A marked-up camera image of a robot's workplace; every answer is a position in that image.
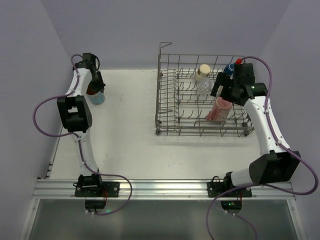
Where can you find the dark blue mug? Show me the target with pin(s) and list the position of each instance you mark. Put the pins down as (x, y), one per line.
(229, 69)

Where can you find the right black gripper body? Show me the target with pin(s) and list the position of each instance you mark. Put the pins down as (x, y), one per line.
(225, 83)

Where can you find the grey wire dish rack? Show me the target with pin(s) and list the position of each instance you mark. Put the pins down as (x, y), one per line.
(181, 107)

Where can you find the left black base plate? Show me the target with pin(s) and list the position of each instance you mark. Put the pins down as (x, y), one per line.
(108, 189)

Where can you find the pink patterned mug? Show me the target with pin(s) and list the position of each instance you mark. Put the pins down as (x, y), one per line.
(220, 110)

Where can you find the aluminium mounting rail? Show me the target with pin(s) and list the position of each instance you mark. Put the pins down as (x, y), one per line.
(164, 189)

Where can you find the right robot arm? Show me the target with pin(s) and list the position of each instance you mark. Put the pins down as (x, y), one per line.
(275, 164)

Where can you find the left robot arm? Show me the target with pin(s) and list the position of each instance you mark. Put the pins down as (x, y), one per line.
(77, 119)

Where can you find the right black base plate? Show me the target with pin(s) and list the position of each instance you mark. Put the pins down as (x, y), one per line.
(219, 185)

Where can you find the light blue patterned mug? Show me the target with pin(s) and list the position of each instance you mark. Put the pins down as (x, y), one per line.
(96, 97)

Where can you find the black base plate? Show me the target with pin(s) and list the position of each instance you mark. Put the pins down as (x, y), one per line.
(219, 185)
(108, 189)

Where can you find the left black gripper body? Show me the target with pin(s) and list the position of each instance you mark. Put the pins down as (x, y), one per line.
(97, 81)

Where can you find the clear glass tumbler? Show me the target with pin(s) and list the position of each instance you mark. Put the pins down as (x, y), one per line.
(203, 85)

